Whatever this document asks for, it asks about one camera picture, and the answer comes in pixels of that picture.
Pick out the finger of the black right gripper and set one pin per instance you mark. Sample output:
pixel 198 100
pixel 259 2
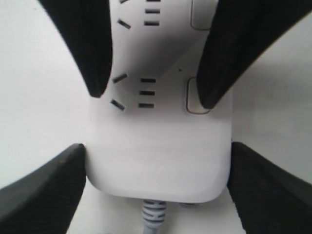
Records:
pixel 85 26
pixel 241 31

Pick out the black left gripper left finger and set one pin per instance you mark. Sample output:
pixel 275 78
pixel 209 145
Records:
pixel 45 201

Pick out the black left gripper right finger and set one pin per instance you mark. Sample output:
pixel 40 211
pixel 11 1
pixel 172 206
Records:
pixel 268 199

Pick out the white five-outlet power strip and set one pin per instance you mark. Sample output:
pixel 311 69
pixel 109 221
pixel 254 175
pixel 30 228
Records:
pixel 149 137

